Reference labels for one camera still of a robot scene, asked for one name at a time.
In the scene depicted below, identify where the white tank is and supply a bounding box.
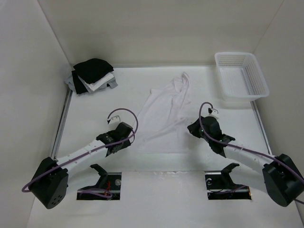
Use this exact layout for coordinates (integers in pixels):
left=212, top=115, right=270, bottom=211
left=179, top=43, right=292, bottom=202
left=78, top=73, right=114, bottom=92
left=134, top=72, right=191, bottom=154

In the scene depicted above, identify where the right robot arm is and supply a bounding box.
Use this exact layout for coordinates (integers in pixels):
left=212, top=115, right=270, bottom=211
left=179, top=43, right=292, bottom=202
left=187, top=116, right=304, bottom=207

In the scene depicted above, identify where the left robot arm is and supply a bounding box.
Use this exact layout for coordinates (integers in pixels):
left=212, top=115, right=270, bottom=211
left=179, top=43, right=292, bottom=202
left=28, top=122, right=134, bottom=209

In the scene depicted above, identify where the white folded tank top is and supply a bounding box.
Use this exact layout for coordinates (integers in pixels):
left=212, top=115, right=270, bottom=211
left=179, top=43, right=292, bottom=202
left=78, top=73, right=114, bottom=92

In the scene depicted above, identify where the lower black folded tank top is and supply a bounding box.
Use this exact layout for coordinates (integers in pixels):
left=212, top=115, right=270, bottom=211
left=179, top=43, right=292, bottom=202
left=72, top=71, right=88, bottom=95

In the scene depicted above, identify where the black folded tank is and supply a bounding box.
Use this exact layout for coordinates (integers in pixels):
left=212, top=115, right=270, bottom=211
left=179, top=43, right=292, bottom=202
left=72, top=71, right=88, bottom=95
left=73, top=58, right=114, bottom=84

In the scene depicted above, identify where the grey folded tank top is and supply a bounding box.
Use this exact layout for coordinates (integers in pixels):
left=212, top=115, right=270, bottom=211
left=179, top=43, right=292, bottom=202
left=65, top=74, right=118, bottom=93

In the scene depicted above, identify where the white plastic basket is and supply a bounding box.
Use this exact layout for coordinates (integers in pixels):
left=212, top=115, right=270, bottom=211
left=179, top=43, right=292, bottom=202
left=214, top=52, right=269, bottom=102

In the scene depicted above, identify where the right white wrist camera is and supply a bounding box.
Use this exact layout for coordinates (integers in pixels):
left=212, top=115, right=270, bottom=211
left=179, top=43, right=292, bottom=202
left=208, top=108, right=219, bottom=120

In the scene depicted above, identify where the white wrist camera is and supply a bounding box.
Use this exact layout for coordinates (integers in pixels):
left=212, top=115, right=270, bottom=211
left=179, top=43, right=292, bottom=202
left=107, top=115, right=121, bottom=124
left=208, top=108, right=219, bottom=120

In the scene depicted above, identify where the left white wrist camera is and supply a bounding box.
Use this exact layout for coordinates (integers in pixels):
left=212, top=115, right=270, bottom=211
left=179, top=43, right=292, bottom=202
left=107, top=115, right=121, bottom=124

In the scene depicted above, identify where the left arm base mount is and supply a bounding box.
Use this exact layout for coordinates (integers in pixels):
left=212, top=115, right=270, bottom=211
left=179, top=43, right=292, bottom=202
left=76, top=172, right=122, bottom=201

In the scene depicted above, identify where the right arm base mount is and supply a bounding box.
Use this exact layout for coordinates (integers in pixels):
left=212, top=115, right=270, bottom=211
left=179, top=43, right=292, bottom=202
left=205, top=172, right=251, bottom=200

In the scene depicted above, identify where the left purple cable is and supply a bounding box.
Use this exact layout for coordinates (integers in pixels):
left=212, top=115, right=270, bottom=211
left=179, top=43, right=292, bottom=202
left=21, top=108, right=140, bottom=198

